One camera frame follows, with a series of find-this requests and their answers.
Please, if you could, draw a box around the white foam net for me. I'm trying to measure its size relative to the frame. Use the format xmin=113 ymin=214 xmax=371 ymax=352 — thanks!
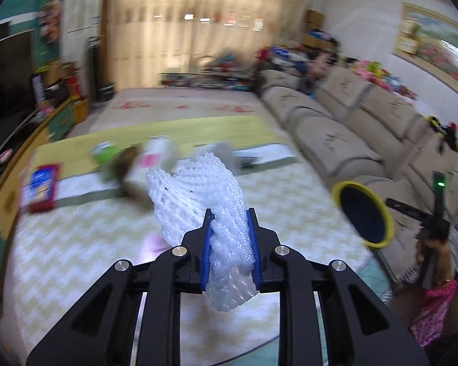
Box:
xmin=146 ymin=152 xmax=262 ymax=313

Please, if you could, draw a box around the dark green box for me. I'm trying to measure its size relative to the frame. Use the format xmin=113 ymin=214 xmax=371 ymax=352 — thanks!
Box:
xmin=99 ymin=82 xmax=115 ymax=103

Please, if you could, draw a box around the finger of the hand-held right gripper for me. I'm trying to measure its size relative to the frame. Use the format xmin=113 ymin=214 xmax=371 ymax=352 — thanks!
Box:
xmin=385 ymin=197 xmax=434 ymax=222

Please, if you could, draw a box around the black tower fan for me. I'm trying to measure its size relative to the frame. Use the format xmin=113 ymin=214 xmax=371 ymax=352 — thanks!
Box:
xmin=87 ymin=36 xmax=102 ymax=103

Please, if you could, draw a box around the white standing air conditioner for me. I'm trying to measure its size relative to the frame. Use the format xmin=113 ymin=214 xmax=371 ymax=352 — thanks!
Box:
xmin=61 ymin=0 xmax=107 ymax=102

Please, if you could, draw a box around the person's right hand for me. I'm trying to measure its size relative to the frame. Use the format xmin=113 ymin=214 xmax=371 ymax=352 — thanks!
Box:
xmin=415 ymin=236 xmax=454 ymax=286

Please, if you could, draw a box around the hanging flower decoration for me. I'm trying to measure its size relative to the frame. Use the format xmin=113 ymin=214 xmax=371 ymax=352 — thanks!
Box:
xmin=36 ymin=0 xmax=64 ymax=42

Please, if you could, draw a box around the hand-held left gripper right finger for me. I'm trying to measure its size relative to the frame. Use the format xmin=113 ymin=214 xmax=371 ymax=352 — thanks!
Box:
xmin=246 ymin=208 xmax=430 ymax=366

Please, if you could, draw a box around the beige sofa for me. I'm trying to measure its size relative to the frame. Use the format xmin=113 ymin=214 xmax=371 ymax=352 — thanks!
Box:
xmin=254 ymin=66 xmax=458 ymax=286

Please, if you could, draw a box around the black bin with yellow rim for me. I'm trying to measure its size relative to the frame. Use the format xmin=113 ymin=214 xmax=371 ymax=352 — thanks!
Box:
xmin=331 ymin=181 xmax=395 ymax=249

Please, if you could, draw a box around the small brown box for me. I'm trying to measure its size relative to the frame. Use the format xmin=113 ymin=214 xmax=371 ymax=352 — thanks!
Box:
xmin=112 ymin=147 xmax=142 ymax=184

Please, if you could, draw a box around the framed flower painting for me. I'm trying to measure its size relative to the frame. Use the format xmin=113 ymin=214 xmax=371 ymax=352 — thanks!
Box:
xmin=392 ymin=2 xmax=458 ymax=102

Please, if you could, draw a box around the patterned green white tablecloth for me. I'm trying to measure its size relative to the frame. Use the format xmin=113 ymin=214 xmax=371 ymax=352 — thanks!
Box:
xmin=0 ymin=116 xmax=371 ymax=366

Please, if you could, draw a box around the low glass shelf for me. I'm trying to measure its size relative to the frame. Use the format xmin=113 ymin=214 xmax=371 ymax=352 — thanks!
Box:
xmin=160 ymin=66 xmax=258 ymax=92

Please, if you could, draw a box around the green drink can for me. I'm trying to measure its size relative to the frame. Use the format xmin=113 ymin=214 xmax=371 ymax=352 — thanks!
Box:
xmin=91 ymin=141 xmax=121 ymax=181

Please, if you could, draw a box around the blue white toy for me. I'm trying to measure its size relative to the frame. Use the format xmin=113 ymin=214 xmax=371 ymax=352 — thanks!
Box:
xmin=269 ymin=46 xmax=310 ymax=65

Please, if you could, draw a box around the red blue tissue pack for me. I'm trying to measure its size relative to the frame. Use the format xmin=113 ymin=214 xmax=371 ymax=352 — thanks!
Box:
xmin=21 ymin=164 xmax=62 ymax=214

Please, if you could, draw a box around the person's right forearm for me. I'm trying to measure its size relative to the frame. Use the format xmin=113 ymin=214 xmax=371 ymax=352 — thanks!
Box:
xmin=409 ymin=278 xmax=458 ymax=347

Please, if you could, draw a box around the paper cup with pink dot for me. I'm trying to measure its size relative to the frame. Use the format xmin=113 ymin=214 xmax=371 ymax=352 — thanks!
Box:
xmin=122 ymin=136 xmax=176 ymax=203

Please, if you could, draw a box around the beige floral mat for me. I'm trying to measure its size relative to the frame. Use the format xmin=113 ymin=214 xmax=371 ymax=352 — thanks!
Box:
xmin=89 ymin=88 xmax=291 ymax=134

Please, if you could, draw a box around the cream patterned curtain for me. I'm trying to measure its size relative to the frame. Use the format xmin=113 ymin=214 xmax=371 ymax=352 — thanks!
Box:
xmin=196 ymin=0 xmax=323 ymax=81
xmin=105 ymin=0 xmax=199 ymax=84

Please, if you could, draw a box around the black yellow plush toy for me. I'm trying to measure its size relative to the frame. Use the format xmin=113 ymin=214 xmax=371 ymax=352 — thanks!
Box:
xmin=425 ymin=114 xmax=458 ymax=155

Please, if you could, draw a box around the white long box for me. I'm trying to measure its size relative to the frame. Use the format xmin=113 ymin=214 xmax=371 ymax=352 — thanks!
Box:
xmin=31 ymin=74 xmax=46 ymax=103

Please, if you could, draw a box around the large curved television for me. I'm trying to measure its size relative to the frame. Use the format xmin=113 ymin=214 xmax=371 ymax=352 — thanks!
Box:
xmin=0 ymin=28 xmax=37 ymax=168

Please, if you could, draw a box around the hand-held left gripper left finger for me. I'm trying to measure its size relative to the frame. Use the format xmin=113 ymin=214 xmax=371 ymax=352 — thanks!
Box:
xmin=26 ymin=208 xmax=216 ymax=366

